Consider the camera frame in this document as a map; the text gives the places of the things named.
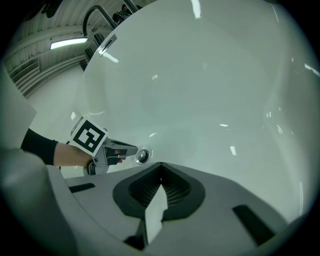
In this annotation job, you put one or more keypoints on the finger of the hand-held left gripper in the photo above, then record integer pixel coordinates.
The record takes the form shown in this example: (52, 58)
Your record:
(126, 150)

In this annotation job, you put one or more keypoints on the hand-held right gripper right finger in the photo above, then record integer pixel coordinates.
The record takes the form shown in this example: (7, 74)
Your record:
(215, 212)

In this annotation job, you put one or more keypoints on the ceiling light strip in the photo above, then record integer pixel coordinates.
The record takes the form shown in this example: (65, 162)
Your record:
(67, 43)

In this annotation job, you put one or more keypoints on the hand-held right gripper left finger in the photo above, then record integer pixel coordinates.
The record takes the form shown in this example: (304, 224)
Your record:
(100, 200)

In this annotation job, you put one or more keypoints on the chrome bathtub spout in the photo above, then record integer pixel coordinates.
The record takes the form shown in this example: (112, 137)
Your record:
(107, 45)

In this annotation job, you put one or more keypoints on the black faucet knob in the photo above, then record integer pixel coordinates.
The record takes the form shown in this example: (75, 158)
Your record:
(88, 53)
(98, 40)
(83, 65)

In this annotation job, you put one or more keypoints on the white bathtub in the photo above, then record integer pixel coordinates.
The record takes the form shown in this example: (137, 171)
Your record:
(200, 87)

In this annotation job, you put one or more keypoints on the person's left hand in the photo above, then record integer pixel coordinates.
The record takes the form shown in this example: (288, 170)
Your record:
(113, 158)

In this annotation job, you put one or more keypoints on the black curved faucet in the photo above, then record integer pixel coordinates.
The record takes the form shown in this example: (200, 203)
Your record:
(87, 15)

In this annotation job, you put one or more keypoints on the chrome drain stopper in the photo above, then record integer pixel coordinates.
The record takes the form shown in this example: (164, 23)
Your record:
(142, 156)

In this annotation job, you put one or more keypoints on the wall vent grille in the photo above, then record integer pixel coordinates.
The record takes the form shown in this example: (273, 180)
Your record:
(25, 72)

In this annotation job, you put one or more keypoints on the person's left forearm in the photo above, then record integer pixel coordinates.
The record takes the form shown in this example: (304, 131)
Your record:
(50, 148)

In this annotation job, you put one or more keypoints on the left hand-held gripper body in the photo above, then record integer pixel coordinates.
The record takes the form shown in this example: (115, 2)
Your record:
(87, 136)

